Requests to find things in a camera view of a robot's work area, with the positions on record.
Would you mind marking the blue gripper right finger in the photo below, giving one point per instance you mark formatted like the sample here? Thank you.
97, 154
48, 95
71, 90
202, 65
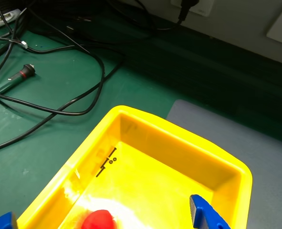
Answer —
206, 214

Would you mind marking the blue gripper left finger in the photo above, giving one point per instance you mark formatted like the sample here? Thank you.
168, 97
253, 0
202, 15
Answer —
5, 221

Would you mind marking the red ball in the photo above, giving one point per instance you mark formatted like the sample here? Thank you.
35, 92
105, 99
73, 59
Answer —
98, 220

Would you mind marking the yellow plastic bin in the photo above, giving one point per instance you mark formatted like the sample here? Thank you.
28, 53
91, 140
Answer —
155, 179

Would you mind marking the grey mat with lettering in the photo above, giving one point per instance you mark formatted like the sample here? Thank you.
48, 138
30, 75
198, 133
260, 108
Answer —
262, 155

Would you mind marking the black power plug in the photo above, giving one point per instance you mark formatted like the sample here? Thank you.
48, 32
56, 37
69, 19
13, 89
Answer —
185, 12

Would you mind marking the white wall outlet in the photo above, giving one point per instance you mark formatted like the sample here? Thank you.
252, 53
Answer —
203, 8

